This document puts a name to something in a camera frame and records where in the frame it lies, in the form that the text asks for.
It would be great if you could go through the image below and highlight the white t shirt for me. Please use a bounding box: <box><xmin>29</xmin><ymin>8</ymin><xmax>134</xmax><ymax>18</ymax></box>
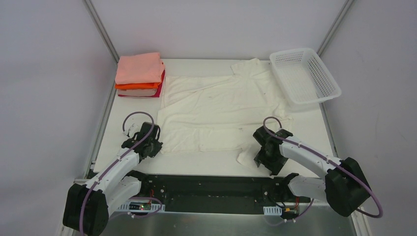
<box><xmin>157</xmin><ymin>59</ymin><xmax>294</xmax><ymax>159</ymax></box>

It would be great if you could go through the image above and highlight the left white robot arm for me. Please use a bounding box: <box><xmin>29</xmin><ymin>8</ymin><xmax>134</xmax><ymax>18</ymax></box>
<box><xmin>62</xmin><ymin>122</ymin><xmax>163</xmax><ymax>236</ymax></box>

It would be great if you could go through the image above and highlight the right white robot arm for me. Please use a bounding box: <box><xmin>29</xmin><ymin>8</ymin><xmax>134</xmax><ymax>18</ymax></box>
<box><xmin>253</xmin><ymin>127</ymin><xmax>372</xmax><ymax>217</ymax></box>

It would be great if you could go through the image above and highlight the white plastic basket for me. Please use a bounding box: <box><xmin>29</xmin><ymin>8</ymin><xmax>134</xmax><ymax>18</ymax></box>
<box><xmin>269</xmin><ymin>48</ymin><xmax>342</xmax><ymax>111</ymax></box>

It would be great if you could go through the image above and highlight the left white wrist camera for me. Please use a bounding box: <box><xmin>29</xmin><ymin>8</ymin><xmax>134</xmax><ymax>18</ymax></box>
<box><xmin>123</xmin><ymin>123</ymin><xmax>141</xmax><ymax>138</ymax></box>

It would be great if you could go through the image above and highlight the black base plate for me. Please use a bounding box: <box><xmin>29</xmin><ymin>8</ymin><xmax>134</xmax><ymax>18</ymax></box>
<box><xmin>127</xmin><ymin>171</ymin><xmax>311</xmax><ymax>214</ymax></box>

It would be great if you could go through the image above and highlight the right white cable duct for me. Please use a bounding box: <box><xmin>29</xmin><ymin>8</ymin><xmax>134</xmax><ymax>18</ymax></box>
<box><xmin>263</xmin><ymin>206</ymin><xmax>282</xmax><ymax>216</ymax></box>

